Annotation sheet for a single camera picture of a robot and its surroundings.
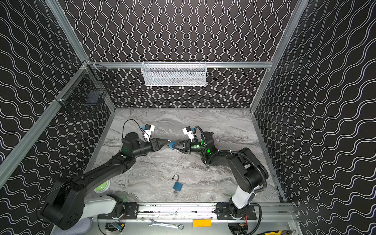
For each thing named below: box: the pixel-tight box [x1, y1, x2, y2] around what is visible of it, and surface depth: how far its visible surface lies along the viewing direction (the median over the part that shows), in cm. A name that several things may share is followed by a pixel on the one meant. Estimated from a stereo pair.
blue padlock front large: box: [171, 174, 184, 192], surface depth 85 cm
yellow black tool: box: [257, 229, 297, 235], surface depth 70 cm
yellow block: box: [192, 219, 212, 228], surface depth 74 cm
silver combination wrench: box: [148, 218, 185, 231], surface depth 72 cm
